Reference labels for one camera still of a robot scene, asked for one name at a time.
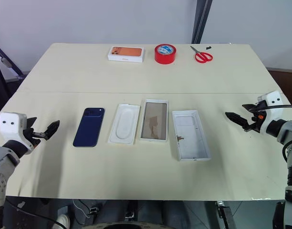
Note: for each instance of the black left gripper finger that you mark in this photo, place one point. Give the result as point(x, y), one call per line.
point(50, 130)
point(31, 122)

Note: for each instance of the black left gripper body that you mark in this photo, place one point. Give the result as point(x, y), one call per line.
point(31, 138)

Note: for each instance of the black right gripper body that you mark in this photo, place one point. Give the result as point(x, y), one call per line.
point(255, 120)

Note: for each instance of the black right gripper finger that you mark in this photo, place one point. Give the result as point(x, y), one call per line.
point(249, 107)
point(237, 119)

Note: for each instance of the dark blue smartphone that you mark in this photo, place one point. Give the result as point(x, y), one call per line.
point(88, 127)

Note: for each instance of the white box lid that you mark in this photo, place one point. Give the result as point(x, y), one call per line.
point(191, 136)

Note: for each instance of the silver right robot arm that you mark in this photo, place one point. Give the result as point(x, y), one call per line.
point(287, 131)

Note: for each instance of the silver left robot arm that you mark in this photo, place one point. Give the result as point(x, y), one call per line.
point(3, 167)

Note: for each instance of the white phone box base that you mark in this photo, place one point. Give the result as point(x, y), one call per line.
point(154, 119)

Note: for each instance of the orange print phone box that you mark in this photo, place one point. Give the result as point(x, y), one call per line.
point(126, 52)

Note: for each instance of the small black clip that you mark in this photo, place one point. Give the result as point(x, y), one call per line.
point(208, 47)

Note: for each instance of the white moulded insert tray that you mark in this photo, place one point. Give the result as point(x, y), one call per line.
point(123, 125)

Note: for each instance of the white shoe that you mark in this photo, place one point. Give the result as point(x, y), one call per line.
point(64, 220)

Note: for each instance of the red tape roll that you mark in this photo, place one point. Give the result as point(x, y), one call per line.
point(164, 57)

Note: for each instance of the black table leg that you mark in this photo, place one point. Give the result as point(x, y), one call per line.
point(223, 214)

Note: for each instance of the dark vertical pole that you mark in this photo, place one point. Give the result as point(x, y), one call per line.
point(200, 21)

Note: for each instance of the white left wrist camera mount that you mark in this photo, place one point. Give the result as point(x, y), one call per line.
point(10, 124)

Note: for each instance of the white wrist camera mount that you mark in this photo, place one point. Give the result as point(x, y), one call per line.
point(273, 97)
point(10, 124)

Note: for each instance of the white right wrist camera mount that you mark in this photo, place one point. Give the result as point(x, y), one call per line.
point(273, 97)

